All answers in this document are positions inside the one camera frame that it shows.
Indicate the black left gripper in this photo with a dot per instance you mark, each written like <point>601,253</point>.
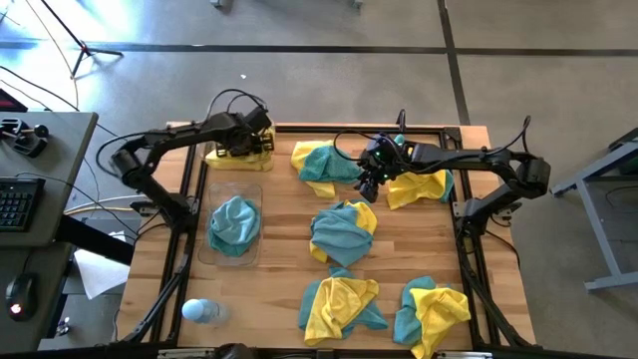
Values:
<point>241,129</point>

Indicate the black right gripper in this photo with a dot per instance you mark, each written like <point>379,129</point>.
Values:
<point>386,157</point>

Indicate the light blue microfiber towel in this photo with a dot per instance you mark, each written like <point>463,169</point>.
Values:
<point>236,219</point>

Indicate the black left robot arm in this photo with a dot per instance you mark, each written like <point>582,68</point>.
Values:
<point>169,135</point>

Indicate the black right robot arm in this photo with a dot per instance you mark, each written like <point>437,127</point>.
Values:
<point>463,155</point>

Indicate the clear plastic water bottle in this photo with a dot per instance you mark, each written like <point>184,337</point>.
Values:
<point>199,310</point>

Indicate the black desk support beam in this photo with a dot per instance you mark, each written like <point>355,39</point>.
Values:
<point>95,239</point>

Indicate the black tripod stand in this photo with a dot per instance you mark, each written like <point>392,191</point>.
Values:
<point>86,49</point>

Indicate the grey desk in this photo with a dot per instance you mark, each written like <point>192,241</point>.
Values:
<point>55,164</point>

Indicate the white paper sheet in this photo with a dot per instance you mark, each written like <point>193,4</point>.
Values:
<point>99,274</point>

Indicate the grey metal stand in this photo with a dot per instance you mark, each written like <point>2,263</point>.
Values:
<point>598,229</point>

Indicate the black keyboard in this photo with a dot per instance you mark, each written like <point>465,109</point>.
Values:
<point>20,204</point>

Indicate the dark device with red edge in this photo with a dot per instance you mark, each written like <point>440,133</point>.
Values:
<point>10,105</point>

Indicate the small metal caster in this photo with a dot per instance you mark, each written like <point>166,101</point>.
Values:
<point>63,328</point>

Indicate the black computer mouse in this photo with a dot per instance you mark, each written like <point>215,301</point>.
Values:
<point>21,294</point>

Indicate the black aluminium table frame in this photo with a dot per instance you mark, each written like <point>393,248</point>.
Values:
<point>319,129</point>

